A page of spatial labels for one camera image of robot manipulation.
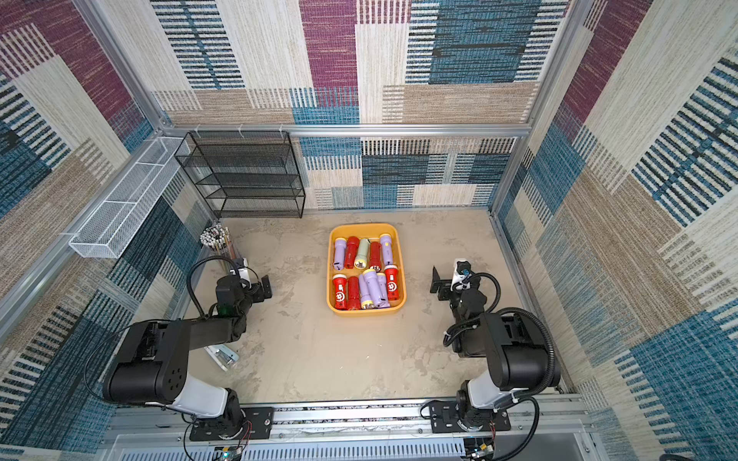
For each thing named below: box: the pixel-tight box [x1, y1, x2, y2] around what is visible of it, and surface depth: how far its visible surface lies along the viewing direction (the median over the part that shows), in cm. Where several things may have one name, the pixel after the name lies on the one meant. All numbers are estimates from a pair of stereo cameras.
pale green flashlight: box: [353, 238, 371, 269], surface depth 104 cm
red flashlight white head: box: [332, 273, 347, 311], surface depth 96 cm
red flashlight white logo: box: [383, 264, 400, 301], surface depth 98 cm
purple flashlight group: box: [379, 233, 394, 266], surface depth 107 cm
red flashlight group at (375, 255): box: [369, 241, 382, 274], surface depth 105 cm
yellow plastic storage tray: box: [325, 222, 408, 316], surface depth 99 cm
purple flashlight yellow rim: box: [362, 268, 380, 308], surface depth 93 cm
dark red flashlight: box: [344, 236, 361, 269], surface depth 107 cm
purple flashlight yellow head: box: [359, 273, 374, 310], surface depth 93 cm
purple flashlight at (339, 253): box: [332, 237, 347, 271], surface depth 107 cm
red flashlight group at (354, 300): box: [346, 275, 363, 311], surface depth 96 cm
